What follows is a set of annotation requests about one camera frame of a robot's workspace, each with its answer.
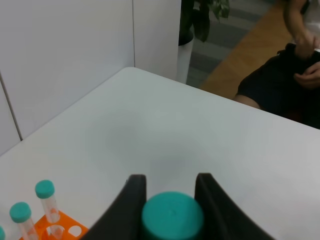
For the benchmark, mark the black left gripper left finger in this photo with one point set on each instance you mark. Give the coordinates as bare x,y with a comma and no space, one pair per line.
123,218

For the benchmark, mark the seated person in black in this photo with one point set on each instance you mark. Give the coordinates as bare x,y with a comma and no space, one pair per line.
288,84

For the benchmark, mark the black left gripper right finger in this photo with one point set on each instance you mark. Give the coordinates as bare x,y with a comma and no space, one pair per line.
223,219

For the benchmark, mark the green potted plant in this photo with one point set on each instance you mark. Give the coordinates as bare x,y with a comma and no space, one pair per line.
195,18

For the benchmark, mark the test tube with teal cap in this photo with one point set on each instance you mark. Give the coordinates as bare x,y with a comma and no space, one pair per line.
172,216

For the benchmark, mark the rack tube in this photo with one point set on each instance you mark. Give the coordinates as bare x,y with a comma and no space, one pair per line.
21,214
2,234
45,191

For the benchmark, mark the orange test tube rack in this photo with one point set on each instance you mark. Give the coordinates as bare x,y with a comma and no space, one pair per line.
65,229

